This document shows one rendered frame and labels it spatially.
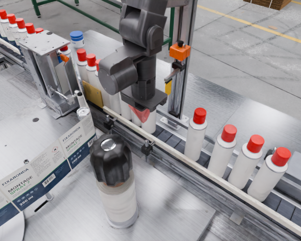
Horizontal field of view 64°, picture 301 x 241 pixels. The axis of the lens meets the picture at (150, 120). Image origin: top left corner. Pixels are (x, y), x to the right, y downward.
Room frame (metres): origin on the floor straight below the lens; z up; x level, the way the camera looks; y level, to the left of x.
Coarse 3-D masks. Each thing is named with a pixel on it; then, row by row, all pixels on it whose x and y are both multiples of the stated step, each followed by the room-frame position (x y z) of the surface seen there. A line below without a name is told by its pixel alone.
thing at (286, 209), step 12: (96, 108) 0.70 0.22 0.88; (156, 132) 0.57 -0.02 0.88; (168, 132) 0.57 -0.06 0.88; (168, 144) 0.52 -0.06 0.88; (180, 144) 0.52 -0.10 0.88; (204, 156) 0.47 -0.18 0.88; (192, 168) 0.42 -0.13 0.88; (228, 168) 0.42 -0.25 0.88; (228, 192) 0.34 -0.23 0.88; (264, 204) 0.30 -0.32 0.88; (276, 204) 0.30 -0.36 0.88; (288, 204) 0.30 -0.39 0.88; (264, 216) 0.27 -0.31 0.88; (288, 216) 0.27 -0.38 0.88; (300, 216) 0.27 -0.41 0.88
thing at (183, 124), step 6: (156, 108) 0.61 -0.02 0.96; (162, 114) 0.59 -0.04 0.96; (168, 114) 0.58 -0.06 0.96; (174, 120) 0.56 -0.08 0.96; (180, 120) 0.55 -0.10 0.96; (186, 126) 0.53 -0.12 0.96; (204, 138) 0.48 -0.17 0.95; (210, 138) 0.48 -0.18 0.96; (234, 150) 0.43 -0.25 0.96; (258, 168) 0.37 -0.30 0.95; (282, 180) 0.33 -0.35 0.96; (288, 180) 0.33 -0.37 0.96; (294, 186) 0.31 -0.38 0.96; (300, 186) 0.31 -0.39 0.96; (300, 192) 0.30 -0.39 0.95
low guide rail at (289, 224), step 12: (108, 108) 0.66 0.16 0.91; (120, 120) 0.61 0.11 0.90; (144, 132) 0.54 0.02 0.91; (156, 144) 0.50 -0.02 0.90; (180, 156) 0.44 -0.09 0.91; (204, 168) 0.40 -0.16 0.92; (216, 180) 0.36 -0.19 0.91; (240, 192) 0.32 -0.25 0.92; (252, 204) 0.29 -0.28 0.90; (276, 216) 0.26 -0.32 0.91; (288, 228) 0.23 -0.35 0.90; (300, 228) 0.23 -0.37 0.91
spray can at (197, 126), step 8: (200, 112) 0.46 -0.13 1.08; (192, 120) 0.47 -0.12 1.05; (200, 120) 0.45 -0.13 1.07; (192, 128) 0.45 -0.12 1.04; (200, 128) 0.45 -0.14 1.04; (192, 136) 0.45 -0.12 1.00; (200, 136) 0.45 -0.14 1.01; (192, 144) 0.45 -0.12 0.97; (200, 144) 0.45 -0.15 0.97; (184, 152) 0.47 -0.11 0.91; (192, 152) 0.44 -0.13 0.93; (200, 152) 0.46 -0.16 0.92
